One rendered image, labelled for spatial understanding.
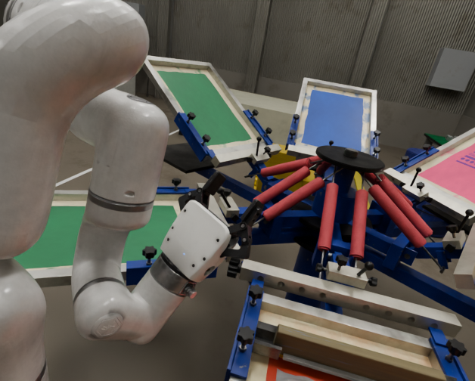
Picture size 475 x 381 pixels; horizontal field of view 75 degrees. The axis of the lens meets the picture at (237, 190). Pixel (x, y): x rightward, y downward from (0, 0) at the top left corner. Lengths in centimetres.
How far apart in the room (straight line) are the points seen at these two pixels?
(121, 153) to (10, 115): 13
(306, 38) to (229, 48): 204
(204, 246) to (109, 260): 16
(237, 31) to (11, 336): 901
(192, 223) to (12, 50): 32
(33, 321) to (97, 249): 18
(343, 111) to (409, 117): 669
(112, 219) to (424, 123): 908
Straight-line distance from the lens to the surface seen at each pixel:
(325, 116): 248
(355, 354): 90
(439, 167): 226
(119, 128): 39
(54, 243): 129
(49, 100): 31
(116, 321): 48
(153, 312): 52
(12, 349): 41
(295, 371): 94
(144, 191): 41
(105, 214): 41
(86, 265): 55
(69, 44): 29
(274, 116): 561
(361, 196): 137
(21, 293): 38
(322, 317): 105
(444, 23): 925
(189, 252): 49
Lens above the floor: 168
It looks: 24 degrees down
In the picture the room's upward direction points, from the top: 10 degrees clockwise
